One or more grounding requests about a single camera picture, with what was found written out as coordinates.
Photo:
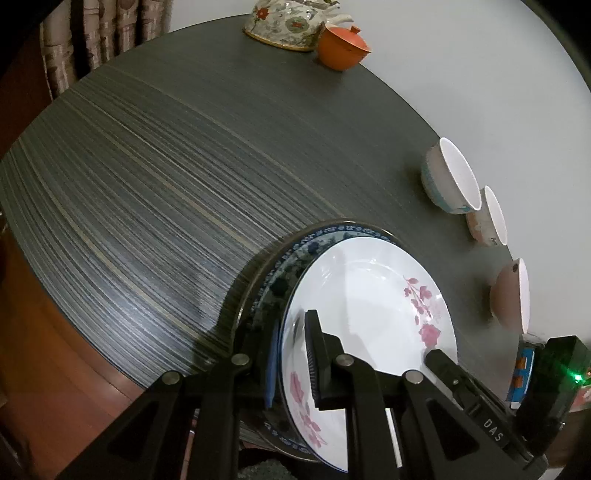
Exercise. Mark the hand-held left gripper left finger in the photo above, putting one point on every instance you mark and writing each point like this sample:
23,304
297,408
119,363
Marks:
272,369

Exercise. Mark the white plate with pink flowers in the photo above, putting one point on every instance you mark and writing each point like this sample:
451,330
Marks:
369,286

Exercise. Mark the large blue patterned plate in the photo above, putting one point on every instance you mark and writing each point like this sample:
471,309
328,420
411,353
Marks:
339,227

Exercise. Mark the blue and white box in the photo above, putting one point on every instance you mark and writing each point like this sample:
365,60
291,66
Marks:
521,374

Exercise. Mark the small bowl with blue print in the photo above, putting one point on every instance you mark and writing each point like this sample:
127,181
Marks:
445,180

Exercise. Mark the floral ceramic teapot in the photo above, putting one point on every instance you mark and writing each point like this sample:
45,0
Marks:
286,23

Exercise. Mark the beige patterned curtain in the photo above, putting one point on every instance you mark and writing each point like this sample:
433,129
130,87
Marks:
92,41

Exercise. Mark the orange lidded cup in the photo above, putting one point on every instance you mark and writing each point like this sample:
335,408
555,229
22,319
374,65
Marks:
341,48

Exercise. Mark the large pink bowl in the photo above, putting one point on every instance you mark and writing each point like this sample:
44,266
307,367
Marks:
508,295

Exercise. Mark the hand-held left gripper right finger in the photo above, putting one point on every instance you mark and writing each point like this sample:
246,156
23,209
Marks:
314,360

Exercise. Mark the green rug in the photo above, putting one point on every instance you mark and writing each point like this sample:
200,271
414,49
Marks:
268,470

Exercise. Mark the small white bowl with lettering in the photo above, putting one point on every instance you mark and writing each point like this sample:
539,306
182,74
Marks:
485,221

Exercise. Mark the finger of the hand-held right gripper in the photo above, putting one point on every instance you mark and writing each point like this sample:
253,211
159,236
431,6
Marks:
445,369

